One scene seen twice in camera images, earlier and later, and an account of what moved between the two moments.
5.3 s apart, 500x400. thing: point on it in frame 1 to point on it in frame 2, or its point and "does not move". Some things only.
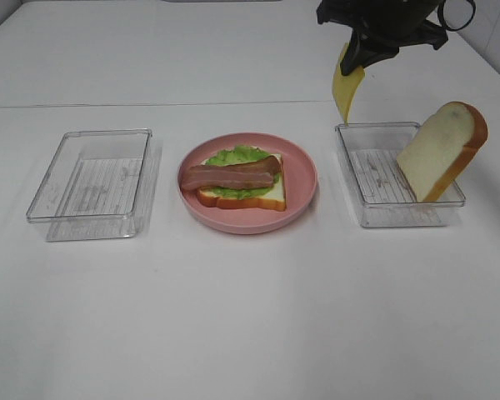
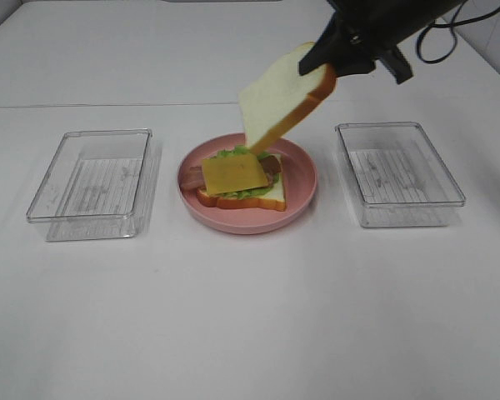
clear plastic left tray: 99,186 does not move
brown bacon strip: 271,164 does not move
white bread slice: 272,200 does not move
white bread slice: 437,160 to 277,97
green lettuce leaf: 239,153 does not move
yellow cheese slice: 345,87 to 232,173
